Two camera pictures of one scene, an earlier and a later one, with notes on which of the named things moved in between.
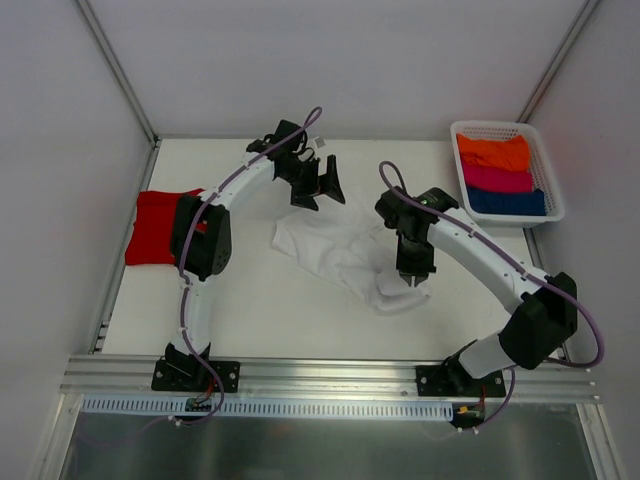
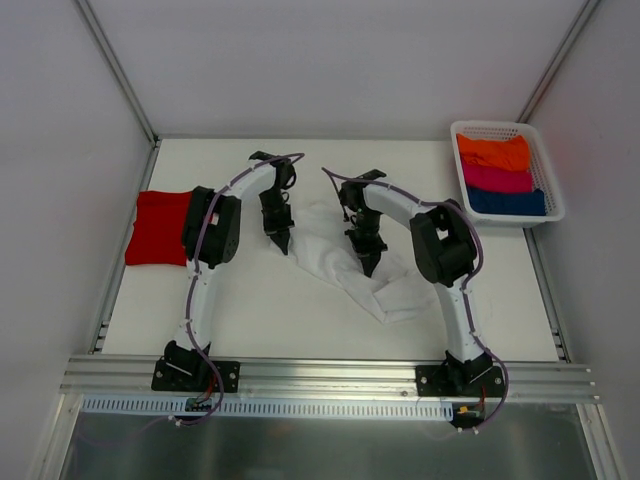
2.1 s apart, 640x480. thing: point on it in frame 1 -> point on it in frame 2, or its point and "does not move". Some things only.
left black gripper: [314, 181] -> [278, 227]
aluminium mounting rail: [314, 378] does not move
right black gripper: [415, 264] -> [366, 240]
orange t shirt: [510, 153] does not move
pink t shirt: [494, 179] does not move
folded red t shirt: [151, 233] does not move
